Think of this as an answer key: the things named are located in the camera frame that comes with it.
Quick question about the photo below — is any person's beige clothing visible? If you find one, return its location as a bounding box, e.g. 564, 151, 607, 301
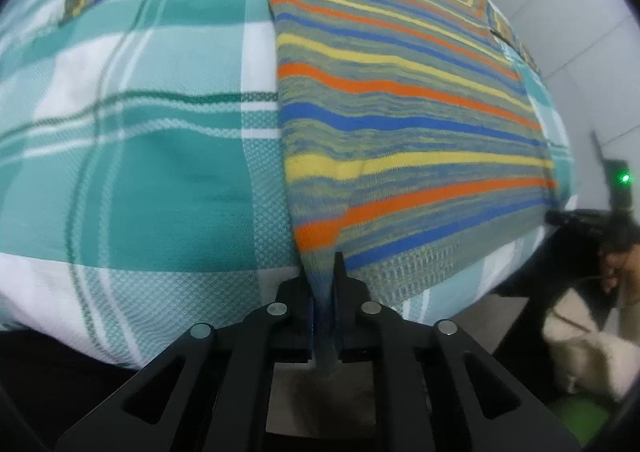
542, 277, 640, 400

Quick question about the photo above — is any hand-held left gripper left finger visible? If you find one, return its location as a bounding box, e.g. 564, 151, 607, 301
55, 277, 316, 452

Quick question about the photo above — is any green round object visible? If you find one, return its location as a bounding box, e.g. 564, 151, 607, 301
550, 396, 613, 439

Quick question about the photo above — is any teal white checked bed sheet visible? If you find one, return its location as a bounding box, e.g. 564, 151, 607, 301
0, 0, 577, 372

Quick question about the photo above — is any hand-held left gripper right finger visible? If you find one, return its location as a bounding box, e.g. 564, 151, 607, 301
333, 252, 582, 452

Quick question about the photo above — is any multicolour striped knit sweater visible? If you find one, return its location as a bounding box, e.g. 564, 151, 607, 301
59, 0, 559, 380

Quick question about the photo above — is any person's right hand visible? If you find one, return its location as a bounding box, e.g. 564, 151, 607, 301
600, 241, 640, 307

